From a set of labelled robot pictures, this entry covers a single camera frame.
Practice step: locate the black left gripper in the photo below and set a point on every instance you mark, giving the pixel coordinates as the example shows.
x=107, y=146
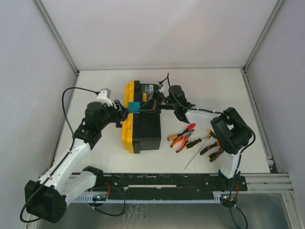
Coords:
x=120, y=110

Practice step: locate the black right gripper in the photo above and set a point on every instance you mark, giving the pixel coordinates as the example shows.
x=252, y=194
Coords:
x=155, y=103

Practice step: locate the yellow black plastic toolbox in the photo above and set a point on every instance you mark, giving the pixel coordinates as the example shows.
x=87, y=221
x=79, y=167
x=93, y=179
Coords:
x=140, y=131

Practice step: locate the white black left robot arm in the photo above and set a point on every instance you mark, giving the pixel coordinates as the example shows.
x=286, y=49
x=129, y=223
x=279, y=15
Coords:
x=49, y=197

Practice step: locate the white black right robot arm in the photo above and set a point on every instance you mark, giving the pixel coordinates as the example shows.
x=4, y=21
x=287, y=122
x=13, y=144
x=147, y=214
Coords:
x=228, y=127

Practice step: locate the orange needle nose pliers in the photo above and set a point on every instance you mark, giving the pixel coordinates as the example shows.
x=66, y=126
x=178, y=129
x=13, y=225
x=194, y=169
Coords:
x=183, y=140

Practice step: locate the black orange long screwdriver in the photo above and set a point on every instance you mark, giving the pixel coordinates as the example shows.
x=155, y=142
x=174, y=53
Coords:
x=190, y=144

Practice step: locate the thin metal rod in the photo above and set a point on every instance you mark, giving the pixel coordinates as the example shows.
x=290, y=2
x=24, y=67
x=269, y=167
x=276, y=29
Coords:
x=195, y=154

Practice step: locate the yellow black small screwdriver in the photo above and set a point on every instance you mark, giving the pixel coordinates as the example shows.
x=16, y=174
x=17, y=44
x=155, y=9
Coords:
x=211, y=134

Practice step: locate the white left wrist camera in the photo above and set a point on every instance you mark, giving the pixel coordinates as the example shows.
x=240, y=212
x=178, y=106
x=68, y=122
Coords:
x=103, y=96

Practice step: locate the red handled screwdriver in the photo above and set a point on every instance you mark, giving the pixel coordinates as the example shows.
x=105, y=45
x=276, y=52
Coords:
x=189, y=128

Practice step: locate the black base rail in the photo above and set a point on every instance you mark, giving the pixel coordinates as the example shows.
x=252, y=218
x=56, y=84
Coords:
x=209, y=182

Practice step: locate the grey cable duct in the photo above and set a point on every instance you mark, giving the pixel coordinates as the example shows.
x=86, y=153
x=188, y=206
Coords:
x=90, y=198

